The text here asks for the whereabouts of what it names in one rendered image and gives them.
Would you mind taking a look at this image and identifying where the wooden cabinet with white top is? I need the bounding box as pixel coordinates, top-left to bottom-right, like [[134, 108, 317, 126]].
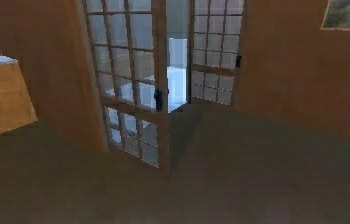
[[0, 55, 39, 141]]

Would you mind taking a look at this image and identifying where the brown glass-paned room door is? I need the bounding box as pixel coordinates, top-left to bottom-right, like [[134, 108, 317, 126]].
[[81, 0, 171, 177], [186, 0, 248, 108]]

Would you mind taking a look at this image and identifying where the framed landscape picture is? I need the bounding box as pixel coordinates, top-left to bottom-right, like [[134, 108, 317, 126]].
[[320, 0, 350, 32]]

